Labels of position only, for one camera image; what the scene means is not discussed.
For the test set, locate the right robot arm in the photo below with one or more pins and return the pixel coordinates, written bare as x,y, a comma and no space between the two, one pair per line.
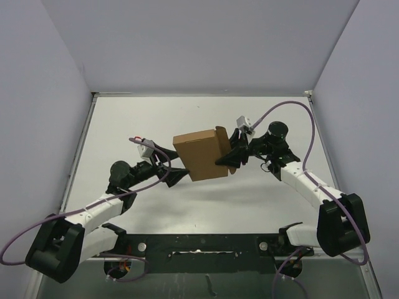
341,225

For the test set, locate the wrist white camera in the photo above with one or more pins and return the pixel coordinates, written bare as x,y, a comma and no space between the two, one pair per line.
146,149
244,125

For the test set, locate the brown cardboard box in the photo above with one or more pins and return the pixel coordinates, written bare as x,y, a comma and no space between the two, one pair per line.
199,151

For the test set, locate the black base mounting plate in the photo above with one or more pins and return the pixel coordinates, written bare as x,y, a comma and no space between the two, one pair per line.
199,253

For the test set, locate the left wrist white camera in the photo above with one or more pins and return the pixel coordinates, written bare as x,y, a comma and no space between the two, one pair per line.
146,149

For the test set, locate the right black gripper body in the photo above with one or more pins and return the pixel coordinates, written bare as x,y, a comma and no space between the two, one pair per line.
259,146

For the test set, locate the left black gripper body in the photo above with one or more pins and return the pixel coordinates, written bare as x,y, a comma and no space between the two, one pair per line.
144,170

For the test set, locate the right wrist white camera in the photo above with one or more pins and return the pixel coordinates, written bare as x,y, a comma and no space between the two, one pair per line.
244,125

